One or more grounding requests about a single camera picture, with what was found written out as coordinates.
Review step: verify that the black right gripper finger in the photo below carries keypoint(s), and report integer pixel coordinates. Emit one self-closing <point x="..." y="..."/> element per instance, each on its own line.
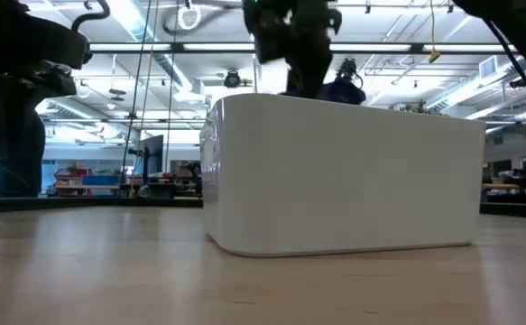
<point x="310" y="74"/>

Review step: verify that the white plastic basket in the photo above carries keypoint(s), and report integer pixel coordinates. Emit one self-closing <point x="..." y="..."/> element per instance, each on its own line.
<point x="344" y="176"/>

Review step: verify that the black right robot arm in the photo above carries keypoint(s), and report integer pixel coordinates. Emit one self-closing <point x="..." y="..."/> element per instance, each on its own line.
<point x="519" y="22"/>

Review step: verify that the blue storage bin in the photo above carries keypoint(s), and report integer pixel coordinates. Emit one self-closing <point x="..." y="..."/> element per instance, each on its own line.
<point x="100" y="180"/>

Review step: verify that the potted plant in ribbed pot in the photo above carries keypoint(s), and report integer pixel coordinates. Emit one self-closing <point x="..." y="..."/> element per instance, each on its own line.
<point x="418" y="108"/>

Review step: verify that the dark computer monitor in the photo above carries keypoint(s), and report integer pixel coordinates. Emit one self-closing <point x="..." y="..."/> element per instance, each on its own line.
<point x="154" y="155"/>

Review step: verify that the black hanging camera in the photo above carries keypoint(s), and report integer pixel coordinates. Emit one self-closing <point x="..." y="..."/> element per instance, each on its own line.
<point x="348" y="70"/>
<point x="232" y="80"/>

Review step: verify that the black metal table frame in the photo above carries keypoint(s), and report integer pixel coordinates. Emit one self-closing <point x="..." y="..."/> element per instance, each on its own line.
<point x="86" y="202"/>

